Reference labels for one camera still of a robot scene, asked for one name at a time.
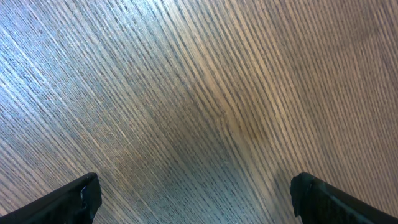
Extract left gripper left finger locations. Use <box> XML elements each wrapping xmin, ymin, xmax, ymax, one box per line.
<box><xmin>1</xmin><ymin>172</ymin><xmax>102</xmax><ymax>224</ymax></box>

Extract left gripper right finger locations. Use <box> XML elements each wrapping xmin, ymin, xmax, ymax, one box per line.
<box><xmin>290</xmin><ymin>172</ymin><xmax>397</xmax><ymax>224</ymax></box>

